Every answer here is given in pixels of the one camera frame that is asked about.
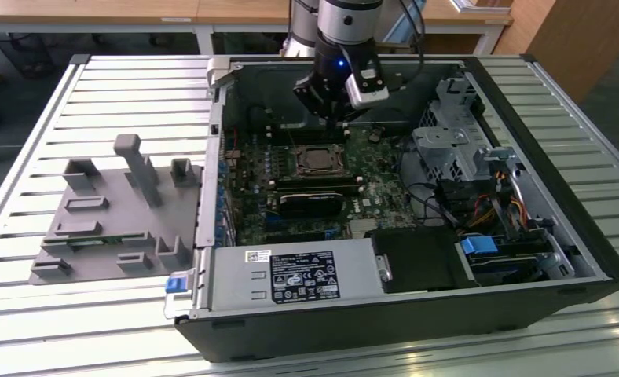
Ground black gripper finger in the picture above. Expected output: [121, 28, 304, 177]
[323, 113, 343, 137]

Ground metal socket cover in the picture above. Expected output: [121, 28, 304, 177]
[294, 144, 348, 174]

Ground black RAM slot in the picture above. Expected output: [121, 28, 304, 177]
[276, 175, 356, 185]
[275, 182, 358, 194]
[275, 124, 344, 135]
[272, 133, 344, 145]

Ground CPU socket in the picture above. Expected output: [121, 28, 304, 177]
[290, 143, 350, 176]

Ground black rear fan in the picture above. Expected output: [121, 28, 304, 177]
[246, 102, 310, 133]

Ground green motherboard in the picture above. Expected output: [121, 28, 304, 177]
[219, 125, 421, 247]

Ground black graphics card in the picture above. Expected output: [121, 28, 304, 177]
[275, 191, 346, 220]

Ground metal drive cage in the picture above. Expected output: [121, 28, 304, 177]
[410, 77, 515, 186]

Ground silver chipset heat sink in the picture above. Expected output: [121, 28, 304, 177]
[350, 219, 379, 239]

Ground black plastic shroud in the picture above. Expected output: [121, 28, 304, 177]
[367, 227, 481, 295]

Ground grey power supply unit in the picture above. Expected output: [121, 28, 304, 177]
[207, 238, 384, 312]

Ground blue disk carrier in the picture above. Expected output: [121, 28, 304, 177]
[459, 234, 499, 258]

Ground grey parts rack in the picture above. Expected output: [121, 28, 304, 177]
[28, 133, 205, 286]

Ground wooden cabinet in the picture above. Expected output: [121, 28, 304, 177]
[491, 0, 619, 104]

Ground blue case latch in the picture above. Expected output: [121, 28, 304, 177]
[164, 274, 187, 295]

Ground green RAM stick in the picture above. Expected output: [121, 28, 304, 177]
[65, 234, 148, 247]

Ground black open PC case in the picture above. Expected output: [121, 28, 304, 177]
[172, 53, 619, 364]

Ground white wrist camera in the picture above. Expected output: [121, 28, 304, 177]
[343, 68, 391, 111]

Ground black cable bundle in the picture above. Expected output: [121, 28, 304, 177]
[396, 135, 450, 227]

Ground wooden desk white frame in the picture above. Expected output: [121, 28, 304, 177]
[0, 0, 514, 56]

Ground coloured wire bundle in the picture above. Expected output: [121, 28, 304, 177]
[465, 195, 530, 229]

